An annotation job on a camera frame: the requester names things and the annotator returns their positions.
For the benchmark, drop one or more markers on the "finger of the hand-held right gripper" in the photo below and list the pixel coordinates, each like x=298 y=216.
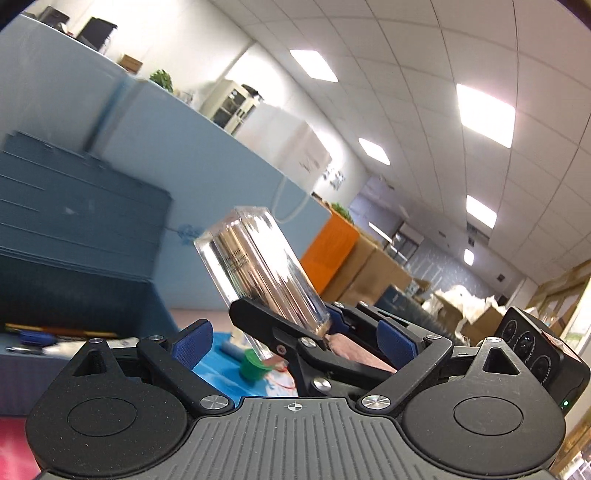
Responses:
x=318 y=360
x=360 y=318

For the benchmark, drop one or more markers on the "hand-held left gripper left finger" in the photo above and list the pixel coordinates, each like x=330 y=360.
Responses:
x=191 y=346

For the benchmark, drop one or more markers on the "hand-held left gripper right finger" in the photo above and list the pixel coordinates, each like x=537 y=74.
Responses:
x=397 y=346

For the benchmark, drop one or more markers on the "green cap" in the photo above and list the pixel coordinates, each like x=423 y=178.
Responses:
x=253 y=369

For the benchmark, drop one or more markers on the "clear plastic bottle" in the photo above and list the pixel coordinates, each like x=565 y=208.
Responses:
x=258 y=258

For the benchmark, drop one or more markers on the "blue plastic storage box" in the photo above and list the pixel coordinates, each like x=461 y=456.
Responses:
x=69 y=207

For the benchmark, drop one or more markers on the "colourful printed mat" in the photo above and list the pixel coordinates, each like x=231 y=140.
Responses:
x=217 y=378

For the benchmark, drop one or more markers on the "light blue tube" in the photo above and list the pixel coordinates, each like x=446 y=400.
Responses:
x=233 y=350

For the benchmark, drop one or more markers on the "dark ribbed crate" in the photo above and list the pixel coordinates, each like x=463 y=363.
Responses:
x=406 y=304

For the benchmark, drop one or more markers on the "brown cardboard box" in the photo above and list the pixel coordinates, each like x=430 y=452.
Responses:
x=355 y=267
x=388 y=281

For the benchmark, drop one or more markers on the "orange box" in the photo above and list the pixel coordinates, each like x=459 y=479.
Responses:
x=330 y=249

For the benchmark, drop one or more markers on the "open box with white filling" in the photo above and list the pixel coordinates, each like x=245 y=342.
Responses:
x=475 y=314

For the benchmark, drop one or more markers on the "small green plant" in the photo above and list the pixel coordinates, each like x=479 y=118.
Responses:
x=342 y=213
x=161 y=79

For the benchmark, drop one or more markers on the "ceiling light panel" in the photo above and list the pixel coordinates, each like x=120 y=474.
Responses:
x=469 y=257
x=481 y=211
x=314 y=65
x=485 y=115
x=374 y=150

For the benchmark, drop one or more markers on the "yellow pencil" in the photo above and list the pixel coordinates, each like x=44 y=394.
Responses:
x=69 y=330

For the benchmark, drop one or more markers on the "blue marker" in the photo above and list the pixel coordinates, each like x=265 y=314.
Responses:
x=37 y=338

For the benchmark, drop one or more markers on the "white paper bag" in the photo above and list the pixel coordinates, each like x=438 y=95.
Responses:
x=281 y=134

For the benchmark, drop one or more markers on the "white glass-door cabinet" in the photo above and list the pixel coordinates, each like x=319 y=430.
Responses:
x=231 y=106

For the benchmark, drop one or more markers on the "labelled light blue cardboard box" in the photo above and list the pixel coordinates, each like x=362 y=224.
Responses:
x=46 y=83

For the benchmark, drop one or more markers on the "black object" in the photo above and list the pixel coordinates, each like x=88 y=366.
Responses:
x=94 y=33

